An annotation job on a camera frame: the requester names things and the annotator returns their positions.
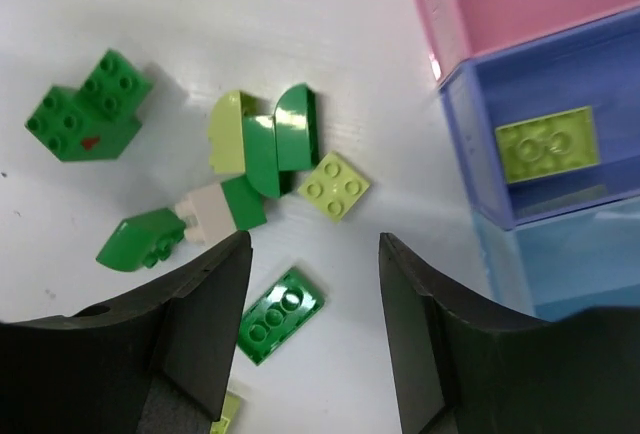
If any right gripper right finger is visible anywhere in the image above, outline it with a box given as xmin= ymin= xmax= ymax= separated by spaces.
xmin=379 ymin=233 xmax=639 ymax=433

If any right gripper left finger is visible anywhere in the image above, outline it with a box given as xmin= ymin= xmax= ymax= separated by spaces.
xmin=1 ymin=232 xmax=252 ymax=433

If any green lego plate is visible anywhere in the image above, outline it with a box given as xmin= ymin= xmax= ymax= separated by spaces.
xmin=237 ymin=267 xmax=325 ymax=366

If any lime 2x2 lego brick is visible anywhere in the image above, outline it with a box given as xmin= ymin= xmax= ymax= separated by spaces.
xmin=297 ymin=151 xmax=370 ymax=222

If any lime square lego front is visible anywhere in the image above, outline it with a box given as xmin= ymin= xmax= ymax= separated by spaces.
xmin=210 ymin=391 xmax=243 ymax=434

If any small green curved lego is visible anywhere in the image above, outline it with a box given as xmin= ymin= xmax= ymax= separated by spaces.
xmin=96 ymin=208 xmax=186 ymax=272

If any white lego brick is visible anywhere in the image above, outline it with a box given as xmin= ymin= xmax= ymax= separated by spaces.
xmin=174 ymin=183 xmax=237 ymax=247

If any light blue bin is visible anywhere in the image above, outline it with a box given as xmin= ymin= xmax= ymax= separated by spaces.
xmin=473 ymin=198 xmax=639 ymax=321

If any green lego on white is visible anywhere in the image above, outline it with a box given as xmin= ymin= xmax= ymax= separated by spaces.
xmin=221 ymin=175 xmax=267 ymax=231

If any pale yellow curved lego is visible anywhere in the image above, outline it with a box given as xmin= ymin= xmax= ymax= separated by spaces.
xmin=207 ymin=90 xmax=258 ymax=175

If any green curved lego middle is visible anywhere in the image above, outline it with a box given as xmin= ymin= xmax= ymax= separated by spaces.
xmin=243 ymin=114 xmax=292 ymax=199

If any green stepped lego block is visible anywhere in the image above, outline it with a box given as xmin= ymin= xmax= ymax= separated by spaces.
xmin=25 ymin=49 xmax=153 ymax=162

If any lime lego plate in bin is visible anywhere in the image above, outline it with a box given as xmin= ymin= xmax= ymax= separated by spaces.
xmin=494 ymin=106 xmax=600 ymax=184

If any green curved lego top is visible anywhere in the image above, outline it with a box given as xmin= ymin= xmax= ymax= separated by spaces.
xmin=274 ymin=83 xmax=319 ymax=172

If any purple bin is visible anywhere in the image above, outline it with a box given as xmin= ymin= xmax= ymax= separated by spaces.
xmin=439 ymin=9 xmax=639 ymax=230

